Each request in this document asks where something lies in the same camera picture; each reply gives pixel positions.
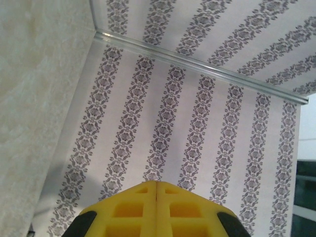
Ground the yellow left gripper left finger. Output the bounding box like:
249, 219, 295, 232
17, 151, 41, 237
64, 181, 158, 237

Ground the aluminium corner post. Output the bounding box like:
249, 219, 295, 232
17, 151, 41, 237
94, 29, 311, 107

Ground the dark window pane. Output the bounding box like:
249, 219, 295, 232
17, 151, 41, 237
293, 159, 316, 218

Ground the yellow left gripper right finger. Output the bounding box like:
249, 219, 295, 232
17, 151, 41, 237
158, 182, 247, 237

